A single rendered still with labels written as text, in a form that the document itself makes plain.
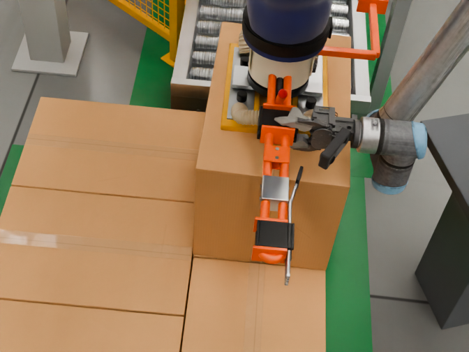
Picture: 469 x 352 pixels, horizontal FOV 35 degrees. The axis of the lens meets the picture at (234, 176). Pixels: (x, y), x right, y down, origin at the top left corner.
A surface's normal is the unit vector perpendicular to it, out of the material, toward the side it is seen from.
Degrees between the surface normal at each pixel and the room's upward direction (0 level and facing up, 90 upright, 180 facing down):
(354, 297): 0
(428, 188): 0
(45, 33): 90
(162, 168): 0
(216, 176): 90
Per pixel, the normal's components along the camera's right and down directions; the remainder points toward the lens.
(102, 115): 0.06, -0.63
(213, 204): -0.11, 0.76
